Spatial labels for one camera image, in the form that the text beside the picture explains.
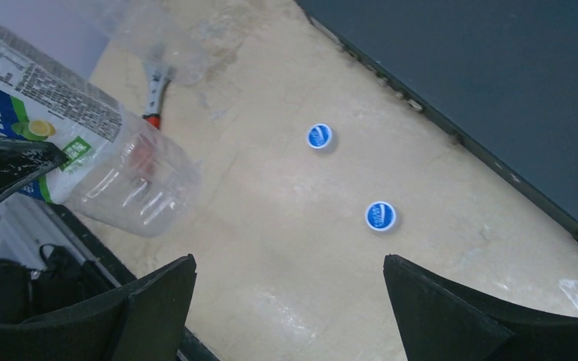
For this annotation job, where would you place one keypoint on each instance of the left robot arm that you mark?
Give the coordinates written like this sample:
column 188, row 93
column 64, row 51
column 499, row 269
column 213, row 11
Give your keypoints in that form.
column 26, row 291

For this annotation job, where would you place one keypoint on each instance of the blue white bottle cap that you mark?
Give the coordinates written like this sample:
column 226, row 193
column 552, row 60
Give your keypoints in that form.
column 381, row 216
column 319, row 136

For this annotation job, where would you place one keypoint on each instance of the clear plastic bottle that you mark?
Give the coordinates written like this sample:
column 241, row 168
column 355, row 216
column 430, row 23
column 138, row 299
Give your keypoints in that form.
column 187, row 37
column 119, row 170

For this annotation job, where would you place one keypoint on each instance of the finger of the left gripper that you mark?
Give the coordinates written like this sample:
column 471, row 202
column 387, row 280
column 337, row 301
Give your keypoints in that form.
column 23, row 161

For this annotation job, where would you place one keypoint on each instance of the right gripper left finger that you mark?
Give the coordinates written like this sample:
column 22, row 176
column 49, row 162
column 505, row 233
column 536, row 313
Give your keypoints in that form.
column 142, row 320

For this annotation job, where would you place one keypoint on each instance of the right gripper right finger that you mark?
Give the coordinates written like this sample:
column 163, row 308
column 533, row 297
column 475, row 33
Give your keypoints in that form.
column 439, row 319

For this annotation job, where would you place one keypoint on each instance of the black flat electronics box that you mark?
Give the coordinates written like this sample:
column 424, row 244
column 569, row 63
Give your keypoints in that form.
column 500, row 76

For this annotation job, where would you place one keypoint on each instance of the red handled adjustable wrench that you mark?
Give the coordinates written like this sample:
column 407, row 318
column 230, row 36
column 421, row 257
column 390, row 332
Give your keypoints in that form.
column 158, row 77

